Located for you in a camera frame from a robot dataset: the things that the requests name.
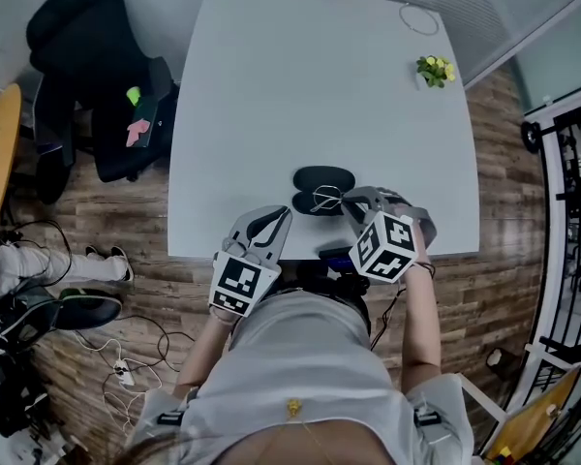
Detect person's left forearm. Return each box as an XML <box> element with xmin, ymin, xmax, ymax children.
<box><xmin>172</xmin><ymin>307</ymin><xmax>241</xmax><ymax>401</ymax></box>

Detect silver metal-frame eyeglasses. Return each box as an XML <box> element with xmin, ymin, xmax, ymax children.
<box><xmin>309</xmin><ymin>185</ymin><xmax>346</xmax><ymax>213</ymax></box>

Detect small yellow-green potted plant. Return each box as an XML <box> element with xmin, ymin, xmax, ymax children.
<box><xmin>414</xmin><ymin>54</ymin><xmax>457</xmax><ymax>91</ymax></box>

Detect black metal rack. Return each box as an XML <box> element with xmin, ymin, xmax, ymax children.
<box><xmin>520</xmin><ymin>107</ymin><xmax>581</xmax><ymax>454</ymax></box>

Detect metal wire ring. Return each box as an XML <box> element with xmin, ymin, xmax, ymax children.
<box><xmin>398</xmin><ymin>3</ymin><xmax>440</xmax><ymax>36</ymax></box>

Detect black equipment pile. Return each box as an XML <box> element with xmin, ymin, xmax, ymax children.
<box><xmin>0</xmin><ymin>380</ymin><xmax>52</xmax><ymax>438</ymax></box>

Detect white floor cable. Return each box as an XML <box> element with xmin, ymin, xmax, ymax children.
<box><xmin>72</xmin><ymin>329</ymin><xmax>166</xmax><ymax>435</ymax></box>

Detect wooden board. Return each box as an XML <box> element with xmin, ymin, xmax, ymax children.
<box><xmin>483</xmin><ymin>363</ymin><xmax>581</xmax><ymax>462</ymax></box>

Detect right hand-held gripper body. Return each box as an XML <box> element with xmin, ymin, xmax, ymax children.
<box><xmin>348</xmin><ymin>186</ymin><xmax>440</xmax><ymax>284</ymax></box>

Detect black oval device green trim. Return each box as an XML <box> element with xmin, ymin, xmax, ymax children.
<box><xmin>56</xmin><ymin>288</ymin><xmax>125</xmax><ymax>331</ymax></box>

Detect white power strip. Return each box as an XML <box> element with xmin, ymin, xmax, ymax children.
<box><xmin>112</xmin><ymin>358</ymin><xmax>137</xmax><ymax>388</ymax></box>

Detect person's right forearm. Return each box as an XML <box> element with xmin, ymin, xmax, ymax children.
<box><xmin>399</xmin><ymin>259</ymin><xmax>443</xmax><ymax>399</ymax></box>

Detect black glasses case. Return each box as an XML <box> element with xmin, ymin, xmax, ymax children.
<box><xmin>291</xmin><ymin>165</ymin><xmax>356</xmax><ymax>217</ymax></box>

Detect person's grey shirt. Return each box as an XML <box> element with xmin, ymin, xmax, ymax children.
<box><xmin>128</xmin><ymin>288</ymin><xmax>476</xmax><ymax>465</ymax></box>

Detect black floor cable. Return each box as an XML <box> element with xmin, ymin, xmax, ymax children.
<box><xmin>101</xmin><ymin>317</ymin><xmax>195</xmax><ymax>396</ymax></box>

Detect colourful puzzle cube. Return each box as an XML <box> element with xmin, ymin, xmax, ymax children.
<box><xmin>486</xmin><ymin>446</ymin><xmax>517</xmax><ymax>465</ymax></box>

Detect person's dark trousers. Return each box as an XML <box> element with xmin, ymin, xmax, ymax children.
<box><xmin>294</xmin><ymin>259</ymin><xmax>372</xmax><ymax>343</ymax></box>

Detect white metal frame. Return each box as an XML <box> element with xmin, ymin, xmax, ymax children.
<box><xmin>457</xmin><ymin>370</ymin><xmax>509</xmax><ymax>435</ymax></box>

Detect small pink item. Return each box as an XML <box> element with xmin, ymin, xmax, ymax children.
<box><xmin>125</xmin><ymin>118</ymin><xmax>152</xmax><ymax>147</ymax></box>

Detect black office chair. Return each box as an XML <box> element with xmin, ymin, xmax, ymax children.
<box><xmin>26</xmin><ymin>0</ymin><xmax>178</xmax><ymax>183</ymax></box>

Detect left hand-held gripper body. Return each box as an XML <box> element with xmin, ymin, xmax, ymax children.
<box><xmin>207</xmin><ymin>232</ymin><xmax>282</xmax><ymax>326</ymax></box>

